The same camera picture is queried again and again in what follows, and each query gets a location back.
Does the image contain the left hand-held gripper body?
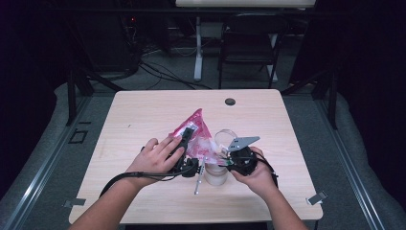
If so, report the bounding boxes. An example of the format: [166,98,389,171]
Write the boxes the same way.
[171,154,207,196]

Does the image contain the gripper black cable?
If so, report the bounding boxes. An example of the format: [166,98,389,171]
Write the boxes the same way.
[253,151,280,190]
[99,171,192,198]

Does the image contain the person's left hand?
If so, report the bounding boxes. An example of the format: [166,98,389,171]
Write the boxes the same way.
[125,135,186,190]

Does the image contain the clear round plastic lid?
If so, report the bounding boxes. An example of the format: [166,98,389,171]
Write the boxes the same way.
[214,128,238,151]

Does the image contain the grey tape strip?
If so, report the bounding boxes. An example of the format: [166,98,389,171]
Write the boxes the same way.
[306,191,328,206]
[63,197,86,209]

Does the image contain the black metal stand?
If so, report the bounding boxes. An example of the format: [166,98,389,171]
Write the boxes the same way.
[65,66,125,127]
[281,66,339,130]

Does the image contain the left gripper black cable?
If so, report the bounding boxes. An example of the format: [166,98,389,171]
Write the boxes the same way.
[99,171,192,198]

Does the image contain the pink white green plastic bag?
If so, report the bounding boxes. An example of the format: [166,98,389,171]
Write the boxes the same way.
[169,107,231,167]

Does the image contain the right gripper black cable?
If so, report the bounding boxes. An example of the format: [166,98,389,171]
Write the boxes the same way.
[253,151,280,190]

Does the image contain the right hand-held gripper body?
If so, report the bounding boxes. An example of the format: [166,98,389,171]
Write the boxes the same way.
[227,136,261,176]

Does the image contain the black folding chair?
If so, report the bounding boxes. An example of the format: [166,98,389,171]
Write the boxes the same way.
[218,12,290,90]

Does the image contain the metal floor rail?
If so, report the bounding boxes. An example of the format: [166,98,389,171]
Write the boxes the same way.
[0,95,94,230]
[314,95,387,230]

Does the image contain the black floor cable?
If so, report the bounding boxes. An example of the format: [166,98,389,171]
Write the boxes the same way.
[138,60,212,91]

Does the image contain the dark equipment case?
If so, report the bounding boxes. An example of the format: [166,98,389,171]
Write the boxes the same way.
[76,9,142,73]

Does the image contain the person's right hand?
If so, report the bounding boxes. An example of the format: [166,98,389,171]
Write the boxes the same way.
[230,146,281,200]

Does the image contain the white desk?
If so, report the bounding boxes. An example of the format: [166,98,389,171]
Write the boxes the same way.
[175,0,317,82]

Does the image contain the clear plastic jar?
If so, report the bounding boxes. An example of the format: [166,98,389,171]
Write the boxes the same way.
[204,161,229,187]

